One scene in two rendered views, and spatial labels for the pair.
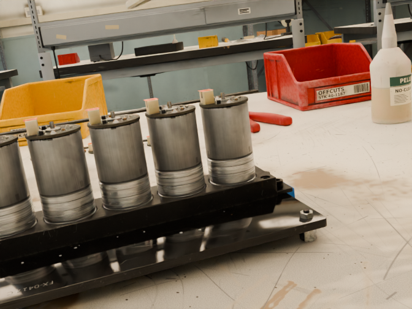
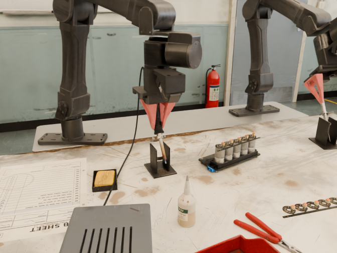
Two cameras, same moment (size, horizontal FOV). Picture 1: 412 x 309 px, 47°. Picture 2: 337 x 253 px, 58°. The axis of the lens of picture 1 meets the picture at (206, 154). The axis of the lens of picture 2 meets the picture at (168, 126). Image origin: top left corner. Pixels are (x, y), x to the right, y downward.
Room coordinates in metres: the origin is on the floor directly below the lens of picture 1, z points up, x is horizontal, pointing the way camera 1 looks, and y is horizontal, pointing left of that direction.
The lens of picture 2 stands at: (0.85, -0.35, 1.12)
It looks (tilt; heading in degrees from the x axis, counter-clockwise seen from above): 21 degrees down; 162
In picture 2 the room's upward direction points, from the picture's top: straight up
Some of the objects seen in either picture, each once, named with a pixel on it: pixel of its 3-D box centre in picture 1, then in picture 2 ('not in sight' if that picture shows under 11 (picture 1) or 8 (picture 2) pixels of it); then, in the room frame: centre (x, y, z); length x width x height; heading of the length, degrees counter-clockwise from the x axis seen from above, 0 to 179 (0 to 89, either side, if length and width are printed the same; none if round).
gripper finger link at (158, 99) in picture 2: not in sight; (156, 109); (0.19, -0.16, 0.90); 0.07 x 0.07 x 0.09; 4
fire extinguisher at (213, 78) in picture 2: not in sight; (212, 88); (-2.26, 1.21, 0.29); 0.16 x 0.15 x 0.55; 90
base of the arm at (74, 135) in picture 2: not in sight; (72, 128); (-0.06, -0.36, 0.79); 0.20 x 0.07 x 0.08; 71
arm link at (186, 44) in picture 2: not in sight; (173, 37); (0.22, -0.13, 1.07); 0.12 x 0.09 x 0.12; 38
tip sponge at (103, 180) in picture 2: not in sight; (105, 179); (0.22, -0.29, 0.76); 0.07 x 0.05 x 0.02; 172
